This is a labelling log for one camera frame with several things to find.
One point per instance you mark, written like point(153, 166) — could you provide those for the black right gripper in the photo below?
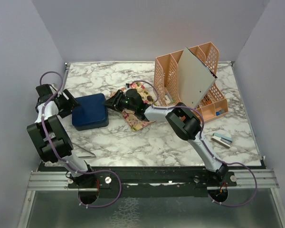
point(114, 100)

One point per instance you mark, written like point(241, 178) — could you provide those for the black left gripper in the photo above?
point(71, 102)

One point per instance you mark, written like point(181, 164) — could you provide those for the blue box lid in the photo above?
point(91, 106)

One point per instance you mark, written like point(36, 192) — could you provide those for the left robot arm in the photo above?
point(50, 138)

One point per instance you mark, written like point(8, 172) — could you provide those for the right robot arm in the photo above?
point(182, 119)

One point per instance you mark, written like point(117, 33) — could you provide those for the dark oval chocolate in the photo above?
point(150, 98)

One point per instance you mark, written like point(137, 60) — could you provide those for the floral serving tray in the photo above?
point(134, 123)

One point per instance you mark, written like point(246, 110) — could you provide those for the grey board in organizer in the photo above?
point(194, 78)

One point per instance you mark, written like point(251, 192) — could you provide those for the peach plastic desk organizer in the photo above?
point(166, 81)

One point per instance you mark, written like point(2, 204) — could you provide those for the stapler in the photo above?
point(222, 140)

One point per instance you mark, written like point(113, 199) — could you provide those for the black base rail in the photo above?
point(145, 182)

